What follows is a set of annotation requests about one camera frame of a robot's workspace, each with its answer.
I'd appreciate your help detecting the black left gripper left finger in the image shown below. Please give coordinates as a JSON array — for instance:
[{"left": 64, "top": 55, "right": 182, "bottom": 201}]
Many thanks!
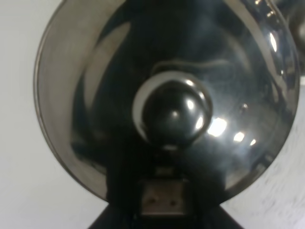
[{"left": 90, "top": 152, "right": 153, "bottom": 229}]

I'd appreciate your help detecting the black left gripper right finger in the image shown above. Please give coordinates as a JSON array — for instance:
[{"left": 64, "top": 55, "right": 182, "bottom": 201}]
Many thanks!
[{"left": 181, "top": 147, "right": 243, "bottom": 229}]

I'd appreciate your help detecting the far stainless steel teacup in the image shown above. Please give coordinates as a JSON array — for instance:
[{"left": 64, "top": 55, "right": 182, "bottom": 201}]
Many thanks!
[{"left": 274, "top": 0, "right": 305, "bottom": 77}]

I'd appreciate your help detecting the stainless steel teapot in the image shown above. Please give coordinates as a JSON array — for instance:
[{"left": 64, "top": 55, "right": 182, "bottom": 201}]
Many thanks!
[{"left": 34, "top": 0, "right": 300, "bottom": 200}]

